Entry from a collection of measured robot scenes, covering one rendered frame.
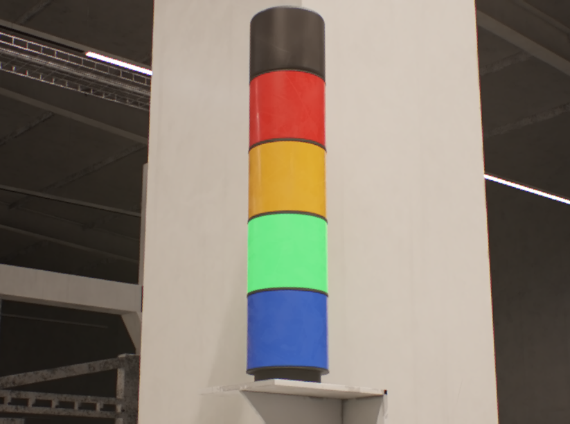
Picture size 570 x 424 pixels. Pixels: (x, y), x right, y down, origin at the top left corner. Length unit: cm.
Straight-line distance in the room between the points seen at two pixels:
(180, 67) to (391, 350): 38
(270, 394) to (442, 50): 46
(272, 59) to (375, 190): 20
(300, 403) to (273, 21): 30
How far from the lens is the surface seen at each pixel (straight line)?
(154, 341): 104
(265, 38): 82
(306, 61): 81
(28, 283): 1215
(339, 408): 80
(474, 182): 106
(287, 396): 77
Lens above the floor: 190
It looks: 16 degrees up
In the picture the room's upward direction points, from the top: straight up
